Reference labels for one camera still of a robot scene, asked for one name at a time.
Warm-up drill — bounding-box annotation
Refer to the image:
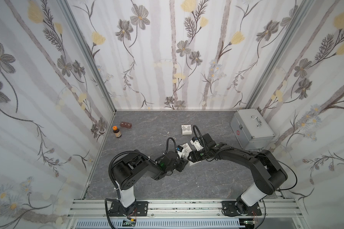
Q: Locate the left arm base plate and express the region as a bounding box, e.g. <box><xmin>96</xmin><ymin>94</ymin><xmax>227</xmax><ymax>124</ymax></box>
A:
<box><xmin>108</xmin><ymin>200</ymin><xmax>149</xmax><ymax>217</ymax></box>

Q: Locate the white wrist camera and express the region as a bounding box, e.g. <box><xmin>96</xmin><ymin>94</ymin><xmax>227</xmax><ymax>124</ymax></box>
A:
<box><xmin>176</xmin><ymin>145</ymin><xmax>185</xmax><ymax>158</ymax></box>
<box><xmin>190</xmin><ymin>137</ymin><xmax>203</xmax><ymax>151</ymax></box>

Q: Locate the white bow gift box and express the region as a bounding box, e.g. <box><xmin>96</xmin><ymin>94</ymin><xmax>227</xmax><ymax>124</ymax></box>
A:
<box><xmin>181</xmin><ymin>125</ymin><xmax>193</xmax><ymax>135</ymax></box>
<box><xmin>181</xmin><ymin>143</ymin><xmax>193</xmax><ymax>159</ymax></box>

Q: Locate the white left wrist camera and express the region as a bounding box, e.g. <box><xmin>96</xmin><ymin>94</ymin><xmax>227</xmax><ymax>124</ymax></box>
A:
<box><xmin>176</xmin><ymin>145</ymin><xmax>185</xmax><ymax>158</ymax></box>

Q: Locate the aluminium mounting rail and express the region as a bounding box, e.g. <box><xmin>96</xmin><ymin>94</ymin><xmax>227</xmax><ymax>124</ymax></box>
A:
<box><xmin>67</xmin><ymin>198</ymin><xmax>303</xmax><ymax>219</ymax></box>

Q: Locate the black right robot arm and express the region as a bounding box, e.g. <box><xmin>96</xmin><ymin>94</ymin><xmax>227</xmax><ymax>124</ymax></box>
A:
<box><xmin>189</xmin><ymin>125</ymin><xmax>288</xmax><ymax>213</ymax></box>

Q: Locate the far white bow gift box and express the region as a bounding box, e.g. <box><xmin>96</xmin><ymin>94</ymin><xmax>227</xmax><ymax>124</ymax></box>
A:
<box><xmin>181</xmin><ymin>125</ymin><xmax>193</xmax><ymax>135</ymax></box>

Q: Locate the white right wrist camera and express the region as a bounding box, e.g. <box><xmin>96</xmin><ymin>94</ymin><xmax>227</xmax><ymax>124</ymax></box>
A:
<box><xmin>190</xmin><ymin>137</ymin><xmax>203</xmax><ymax>151</ymax></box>

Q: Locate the brown bottle orange cap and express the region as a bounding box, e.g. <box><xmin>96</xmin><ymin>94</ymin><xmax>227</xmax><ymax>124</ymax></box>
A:
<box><xmin>112</xmin><ymin>126</ymin><xmax>122</xmax><ymax>138</ymax></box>

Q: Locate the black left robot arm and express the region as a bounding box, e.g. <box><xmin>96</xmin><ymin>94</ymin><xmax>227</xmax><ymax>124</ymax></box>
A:
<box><xmin>108</xmin><ymin>137</ymin><xmax>188</xmax><ymax>210</ymax></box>

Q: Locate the left white bow gift box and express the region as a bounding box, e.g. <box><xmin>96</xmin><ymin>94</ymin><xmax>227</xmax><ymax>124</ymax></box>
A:
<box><xmin>181</xmin><ymin>143</ymin><xmax>193</xmax><ymax>159</ymax></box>

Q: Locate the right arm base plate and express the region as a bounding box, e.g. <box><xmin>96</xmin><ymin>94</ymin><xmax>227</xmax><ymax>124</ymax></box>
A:
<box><xmin>221</xmin><ymin>201</ymin><xmax>262</xmax><ymax>217</ymax></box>

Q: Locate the white slotted cable duct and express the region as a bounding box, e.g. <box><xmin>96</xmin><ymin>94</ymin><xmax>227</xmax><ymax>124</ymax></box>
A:
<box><xmin>74</xmin><ymin>219</ymin><xmax>246</xmax><ymax>229</ymax></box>

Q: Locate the small brown block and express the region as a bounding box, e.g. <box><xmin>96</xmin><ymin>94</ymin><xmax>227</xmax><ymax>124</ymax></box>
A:
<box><xmin>120</xmin><ymin>122</ymin><xmax>132</xmax><ymax>128</ymax></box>

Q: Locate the silver aluminium first aid case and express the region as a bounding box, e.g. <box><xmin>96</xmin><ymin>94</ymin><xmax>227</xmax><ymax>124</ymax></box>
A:
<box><xmin>230</xmin><ymin>109</ymin><xmax>275</xmax><ymax>150</ymax></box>

